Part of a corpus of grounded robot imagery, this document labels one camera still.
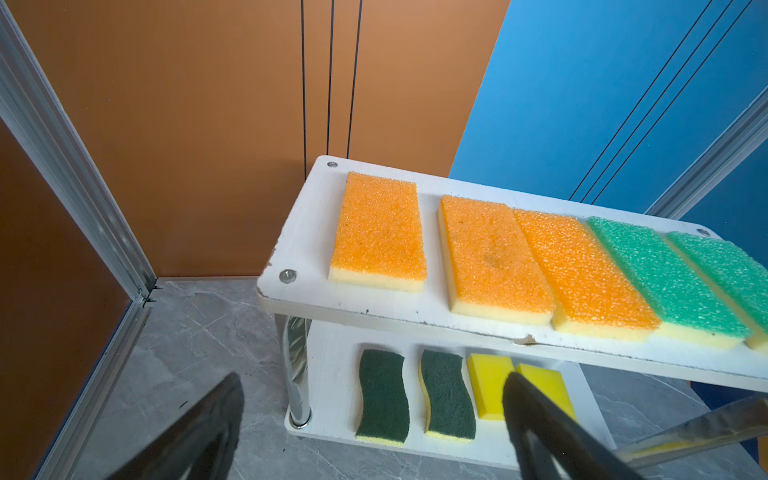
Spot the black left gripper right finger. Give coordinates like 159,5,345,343
502,372,641,479

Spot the aluminium corner post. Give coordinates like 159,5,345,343
1,5,158,479
645,87,767,220

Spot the green wavy sponge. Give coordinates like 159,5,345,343
419,349,477,442
355,349,410,447

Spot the right aluminium corner post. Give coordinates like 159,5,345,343
645,87,767,220

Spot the yellow sponge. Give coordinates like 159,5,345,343
516,363,578,421
467,353,514,421

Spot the white two-tier shelf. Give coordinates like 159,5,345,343
257,156,767,470

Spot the left aluminium corner post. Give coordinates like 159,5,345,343
1,5,158,479

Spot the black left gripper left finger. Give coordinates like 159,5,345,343
110,372,244,479

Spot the light green sponge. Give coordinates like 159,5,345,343
586,217,752,350
664,232,767,355

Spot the orange sponge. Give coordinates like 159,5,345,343
514,209,662,342
437,195,556,326
328,172,427,293

